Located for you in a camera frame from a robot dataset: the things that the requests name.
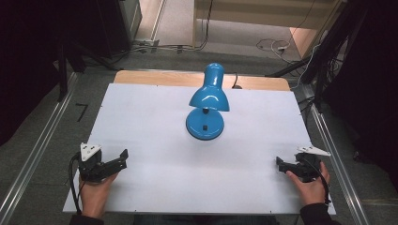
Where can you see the person's right hand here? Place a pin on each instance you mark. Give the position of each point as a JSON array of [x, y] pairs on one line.
[[311, 190]]

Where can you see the dark computer tower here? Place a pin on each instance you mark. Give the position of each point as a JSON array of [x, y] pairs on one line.
[[117, 28]]

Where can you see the dark curtain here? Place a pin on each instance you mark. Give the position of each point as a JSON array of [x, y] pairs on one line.
[[28, 62], [372, 93]]

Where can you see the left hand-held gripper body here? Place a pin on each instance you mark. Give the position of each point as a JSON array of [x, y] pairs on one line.
[[90, 165]]

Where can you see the person's left hand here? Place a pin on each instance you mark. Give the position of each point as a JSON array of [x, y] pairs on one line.
[[95, 195]]

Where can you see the blue desk lamp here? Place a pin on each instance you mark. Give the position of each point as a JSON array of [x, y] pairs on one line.
[[209, 95]]

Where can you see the grey power strip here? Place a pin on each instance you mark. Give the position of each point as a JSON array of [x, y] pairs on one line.
[[146, 43]]

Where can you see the white table cover board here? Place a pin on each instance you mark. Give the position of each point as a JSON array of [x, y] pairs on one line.
[[156, 156]]

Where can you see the aluminium floor rail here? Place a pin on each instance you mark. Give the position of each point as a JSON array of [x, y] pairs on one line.
[[34, 153], [338, 162]]

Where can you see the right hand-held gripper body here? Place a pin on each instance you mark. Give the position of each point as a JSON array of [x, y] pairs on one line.
[[308, 167]]

